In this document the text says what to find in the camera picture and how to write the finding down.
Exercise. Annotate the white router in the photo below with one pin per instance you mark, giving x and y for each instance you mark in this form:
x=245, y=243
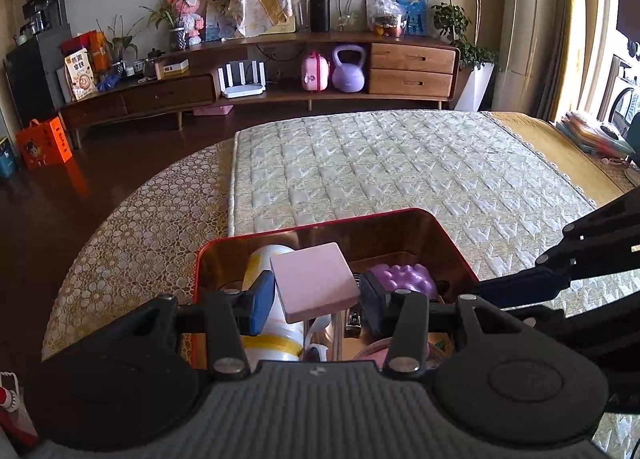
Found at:
x=242, y=89

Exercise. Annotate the pink square block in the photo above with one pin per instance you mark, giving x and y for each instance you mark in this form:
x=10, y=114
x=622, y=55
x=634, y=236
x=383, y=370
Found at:
x=315, y=284

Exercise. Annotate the round metal jar lid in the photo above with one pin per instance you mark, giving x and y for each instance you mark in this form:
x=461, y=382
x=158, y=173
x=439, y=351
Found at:
x=375, y=351

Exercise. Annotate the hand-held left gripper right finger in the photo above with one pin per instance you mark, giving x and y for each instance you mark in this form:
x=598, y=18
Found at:
x=375, y=306

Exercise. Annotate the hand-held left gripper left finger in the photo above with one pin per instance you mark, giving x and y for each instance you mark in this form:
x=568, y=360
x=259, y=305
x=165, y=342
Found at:
x=262, y=301

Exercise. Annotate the purple kettlebell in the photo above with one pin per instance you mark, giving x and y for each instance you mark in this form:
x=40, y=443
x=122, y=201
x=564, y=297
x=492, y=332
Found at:
x=348, y=74

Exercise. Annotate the picture frame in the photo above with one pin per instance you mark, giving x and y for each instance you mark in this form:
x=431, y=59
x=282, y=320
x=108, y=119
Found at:
x=219, y=14

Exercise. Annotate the purple spiky toy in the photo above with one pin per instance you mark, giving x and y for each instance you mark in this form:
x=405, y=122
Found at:
x=410, y=279

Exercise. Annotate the white planter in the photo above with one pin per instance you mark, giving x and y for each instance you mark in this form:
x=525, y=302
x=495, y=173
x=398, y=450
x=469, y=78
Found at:
x=475, y=86

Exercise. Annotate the cream quilted mat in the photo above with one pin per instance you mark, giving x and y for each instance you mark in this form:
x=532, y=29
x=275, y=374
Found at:
x=400, y=164

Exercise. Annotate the pink doll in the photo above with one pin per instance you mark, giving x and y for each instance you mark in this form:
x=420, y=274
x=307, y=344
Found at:
x=190, y=14

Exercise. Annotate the stack of books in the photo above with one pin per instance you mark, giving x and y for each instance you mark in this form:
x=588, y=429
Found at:
x=595, y=134

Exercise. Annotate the black mini fridge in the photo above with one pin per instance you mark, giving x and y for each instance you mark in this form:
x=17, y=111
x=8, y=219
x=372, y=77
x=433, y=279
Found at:
x=35, y=69

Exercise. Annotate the lace tablecloth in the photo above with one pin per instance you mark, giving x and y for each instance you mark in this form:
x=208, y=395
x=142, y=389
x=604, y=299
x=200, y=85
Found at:
x=150, y=219

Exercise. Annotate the snack bag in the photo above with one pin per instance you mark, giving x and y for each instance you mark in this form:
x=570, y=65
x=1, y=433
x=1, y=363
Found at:
x=80, y=76

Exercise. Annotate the potted orchid plant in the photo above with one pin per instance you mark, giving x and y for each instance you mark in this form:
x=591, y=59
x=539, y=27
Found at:
x=176, y=36

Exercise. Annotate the blue bin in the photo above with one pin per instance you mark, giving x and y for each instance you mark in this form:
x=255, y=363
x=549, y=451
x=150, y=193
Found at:
x=7, y=159

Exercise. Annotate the wooden tv stand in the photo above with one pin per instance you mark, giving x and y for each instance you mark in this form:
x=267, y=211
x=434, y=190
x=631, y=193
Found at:
x=165, y=94

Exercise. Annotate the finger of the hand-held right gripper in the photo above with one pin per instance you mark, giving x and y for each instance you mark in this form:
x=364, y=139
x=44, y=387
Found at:
x=525, y=284
x=575, y=324

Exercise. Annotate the small white box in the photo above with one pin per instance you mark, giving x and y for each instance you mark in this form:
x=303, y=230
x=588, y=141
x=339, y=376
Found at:
x=172, y=69

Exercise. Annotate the orange carton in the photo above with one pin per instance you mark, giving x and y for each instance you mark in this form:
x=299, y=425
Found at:
x=100, y=51

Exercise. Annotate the red white object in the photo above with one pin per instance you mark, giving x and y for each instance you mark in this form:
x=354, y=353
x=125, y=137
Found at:
x=7, y=394

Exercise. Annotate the standing air conditioner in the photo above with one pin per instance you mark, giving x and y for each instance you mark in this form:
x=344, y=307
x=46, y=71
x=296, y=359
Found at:
x=525, y=14

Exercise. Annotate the red tin box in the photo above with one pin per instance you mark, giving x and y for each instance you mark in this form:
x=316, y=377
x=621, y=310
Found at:
x=400, y=234

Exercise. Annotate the orange gift box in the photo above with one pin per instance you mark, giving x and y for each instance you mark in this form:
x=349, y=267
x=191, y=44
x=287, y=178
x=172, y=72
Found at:
x=45, y=146

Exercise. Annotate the small potted plant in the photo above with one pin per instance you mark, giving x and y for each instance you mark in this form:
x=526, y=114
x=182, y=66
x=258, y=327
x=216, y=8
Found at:
x=120, y=46

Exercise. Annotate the yellow woven mat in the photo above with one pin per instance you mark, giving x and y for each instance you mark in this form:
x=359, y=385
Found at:
x=550, y=149

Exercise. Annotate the black speaker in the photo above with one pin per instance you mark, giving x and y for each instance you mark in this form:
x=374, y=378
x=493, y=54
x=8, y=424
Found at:
x=320, y=14

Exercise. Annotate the dark teapot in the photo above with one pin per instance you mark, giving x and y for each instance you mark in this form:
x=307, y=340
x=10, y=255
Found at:
x=152, y=61

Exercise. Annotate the pink toy case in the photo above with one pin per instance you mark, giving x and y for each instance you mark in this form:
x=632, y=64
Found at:
x=316, y=71

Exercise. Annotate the pink flat box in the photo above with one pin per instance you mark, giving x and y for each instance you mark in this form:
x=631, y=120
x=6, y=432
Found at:
x=212, y=110

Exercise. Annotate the plastic bag of fruit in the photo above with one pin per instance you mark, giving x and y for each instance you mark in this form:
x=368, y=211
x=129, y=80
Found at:
x=386, y=16

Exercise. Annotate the black coffee machine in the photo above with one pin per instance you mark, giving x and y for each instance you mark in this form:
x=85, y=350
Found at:
x=45, y=9

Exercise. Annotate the yellow curtain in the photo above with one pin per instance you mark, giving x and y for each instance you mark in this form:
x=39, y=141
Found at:
x=575, y=14

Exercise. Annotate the white plastic bottle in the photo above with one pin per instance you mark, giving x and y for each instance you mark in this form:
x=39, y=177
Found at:
x=280, y=339

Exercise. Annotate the blue printed box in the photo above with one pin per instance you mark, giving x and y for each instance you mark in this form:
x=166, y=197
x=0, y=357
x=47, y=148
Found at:
x=414, y=16

